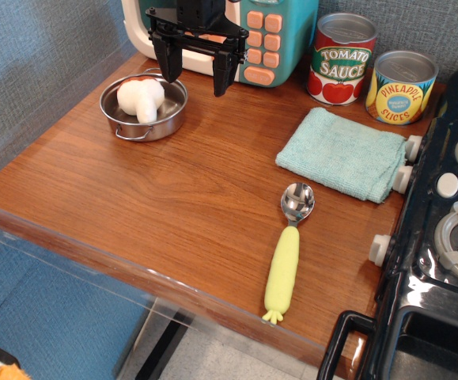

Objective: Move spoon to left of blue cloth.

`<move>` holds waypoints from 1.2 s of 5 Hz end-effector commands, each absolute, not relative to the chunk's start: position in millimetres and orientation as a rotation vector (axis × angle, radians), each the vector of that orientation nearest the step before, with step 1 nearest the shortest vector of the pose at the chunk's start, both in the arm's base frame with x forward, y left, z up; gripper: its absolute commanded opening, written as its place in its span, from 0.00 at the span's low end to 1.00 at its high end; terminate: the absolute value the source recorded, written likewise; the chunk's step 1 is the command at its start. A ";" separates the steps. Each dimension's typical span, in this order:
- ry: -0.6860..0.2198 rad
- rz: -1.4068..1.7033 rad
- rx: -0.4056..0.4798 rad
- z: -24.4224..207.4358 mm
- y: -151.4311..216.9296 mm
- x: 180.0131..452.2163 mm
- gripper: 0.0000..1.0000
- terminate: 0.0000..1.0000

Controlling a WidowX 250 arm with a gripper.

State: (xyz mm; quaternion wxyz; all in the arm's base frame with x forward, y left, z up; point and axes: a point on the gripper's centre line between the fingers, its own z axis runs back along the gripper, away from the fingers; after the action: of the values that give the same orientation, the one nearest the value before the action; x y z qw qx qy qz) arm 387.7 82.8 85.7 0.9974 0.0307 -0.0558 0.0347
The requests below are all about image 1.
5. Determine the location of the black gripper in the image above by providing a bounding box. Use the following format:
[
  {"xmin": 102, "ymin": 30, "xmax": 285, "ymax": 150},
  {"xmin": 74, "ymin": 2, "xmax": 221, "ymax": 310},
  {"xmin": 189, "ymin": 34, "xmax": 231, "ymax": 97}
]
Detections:
[{"xmin": 146, "ymin": 1, "xmax": 248, "ymax": 97}]

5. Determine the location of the spoon with yellow-green handle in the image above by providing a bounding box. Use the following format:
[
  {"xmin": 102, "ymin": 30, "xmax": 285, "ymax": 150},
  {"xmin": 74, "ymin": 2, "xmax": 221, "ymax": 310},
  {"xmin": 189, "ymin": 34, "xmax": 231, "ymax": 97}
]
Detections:
[{"xmin": 262, "ymin": 182, "xmax": 315, "ymax": 325}]

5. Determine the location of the light blue folded cloth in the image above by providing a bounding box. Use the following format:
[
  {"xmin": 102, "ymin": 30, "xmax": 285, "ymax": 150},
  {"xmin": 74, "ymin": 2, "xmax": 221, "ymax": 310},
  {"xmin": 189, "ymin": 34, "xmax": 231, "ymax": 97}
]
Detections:
[{"xmin": 275, "ymin": 107, "xmax": 406, "ymax": 203}]

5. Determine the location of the white plush mushroom toy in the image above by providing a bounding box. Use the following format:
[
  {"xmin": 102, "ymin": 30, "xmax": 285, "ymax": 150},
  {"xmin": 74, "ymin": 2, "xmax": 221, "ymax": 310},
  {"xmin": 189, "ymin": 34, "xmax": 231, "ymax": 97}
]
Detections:
[{"xmin": 116, "ymin": 79, "xmax": 165, "ymax": 124}]

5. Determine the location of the small steel pot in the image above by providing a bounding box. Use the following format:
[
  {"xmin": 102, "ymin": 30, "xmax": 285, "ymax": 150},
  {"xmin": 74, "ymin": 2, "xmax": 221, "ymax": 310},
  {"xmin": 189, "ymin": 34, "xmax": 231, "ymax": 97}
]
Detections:
[{"xmin": 99, "ymin": 68, "xmax": 188, "ymax": 142}]

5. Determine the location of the teal toy microwave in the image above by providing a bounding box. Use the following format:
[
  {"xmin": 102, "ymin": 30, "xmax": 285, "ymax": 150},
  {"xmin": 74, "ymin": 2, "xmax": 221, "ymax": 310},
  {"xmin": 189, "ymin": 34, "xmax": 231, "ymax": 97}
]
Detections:
[{"xmin": 122, "ymin": 0, "xmax": 319, "ymax": 88}]

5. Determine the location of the tomato sauce can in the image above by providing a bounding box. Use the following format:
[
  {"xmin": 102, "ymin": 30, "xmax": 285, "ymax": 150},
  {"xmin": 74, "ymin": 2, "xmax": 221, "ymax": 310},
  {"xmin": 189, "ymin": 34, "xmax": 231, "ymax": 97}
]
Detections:
[{"xmin": 307, "ymin": 13, "xmax": 377, "ymax": 105}]

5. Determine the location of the pineapple slices can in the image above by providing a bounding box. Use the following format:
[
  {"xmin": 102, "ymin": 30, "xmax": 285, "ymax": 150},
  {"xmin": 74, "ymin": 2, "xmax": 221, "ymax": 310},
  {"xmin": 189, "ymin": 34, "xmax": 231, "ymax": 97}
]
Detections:
[{"xmin": 365, "ymin": 51, "xmax": 438, "ymax": 126}]

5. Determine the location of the grey stove knob top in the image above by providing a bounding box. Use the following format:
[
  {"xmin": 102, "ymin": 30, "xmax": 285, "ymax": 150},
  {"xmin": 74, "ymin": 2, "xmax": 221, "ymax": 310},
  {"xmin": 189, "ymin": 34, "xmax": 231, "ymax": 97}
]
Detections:
[{"xmin": 405, "ymin": 135, "xmax": 422, "ymax": 163}]

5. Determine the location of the grey stove knob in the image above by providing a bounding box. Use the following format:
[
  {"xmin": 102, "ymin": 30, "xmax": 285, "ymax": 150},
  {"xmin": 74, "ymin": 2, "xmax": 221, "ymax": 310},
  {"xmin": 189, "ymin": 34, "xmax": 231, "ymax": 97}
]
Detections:
[
  {"xmin": 369, "ymin": 234, "xmax": 391, "ymax": 267},
  {"xmin": 405, "ymin": 135, "xmax": 422, "ymax": 163},
  {"xmin": 392, "ymin": 165, "xmax": 413, "ymax": 194}
]

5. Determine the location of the grey stove knob middle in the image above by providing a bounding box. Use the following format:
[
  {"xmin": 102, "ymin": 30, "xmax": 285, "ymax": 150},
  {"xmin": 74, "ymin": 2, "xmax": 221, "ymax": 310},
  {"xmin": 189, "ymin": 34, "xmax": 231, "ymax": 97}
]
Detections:
[{"xmin": 392, "ymin": 165, "xmax": 413, "ymax": 194}]

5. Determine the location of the grey stove knob bottom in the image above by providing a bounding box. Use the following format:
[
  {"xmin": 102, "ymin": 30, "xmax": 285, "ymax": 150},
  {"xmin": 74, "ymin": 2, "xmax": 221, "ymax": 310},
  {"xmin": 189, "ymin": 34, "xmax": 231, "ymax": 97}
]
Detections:
[{"xmin": 369, "ymin": 234, "xmax": 391, "ymax": 267}]

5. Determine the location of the black toy stove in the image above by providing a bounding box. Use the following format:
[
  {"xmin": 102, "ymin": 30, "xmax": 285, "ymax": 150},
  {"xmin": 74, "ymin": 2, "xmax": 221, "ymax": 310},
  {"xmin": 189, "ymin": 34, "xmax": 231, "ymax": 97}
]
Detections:
[{"xmin": 318, "ymin": 71, "xmax": 458, "ymax": 379}]

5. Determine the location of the orange plush object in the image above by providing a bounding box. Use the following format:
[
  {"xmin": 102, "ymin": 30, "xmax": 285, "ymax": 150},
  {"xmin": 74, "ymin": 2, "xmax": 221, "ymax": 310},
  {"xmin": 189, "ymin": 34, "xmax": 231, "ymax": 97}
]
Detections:
[{"xmin": 0, "ymin": 364, "xmax": 31, "ymax": 380}]

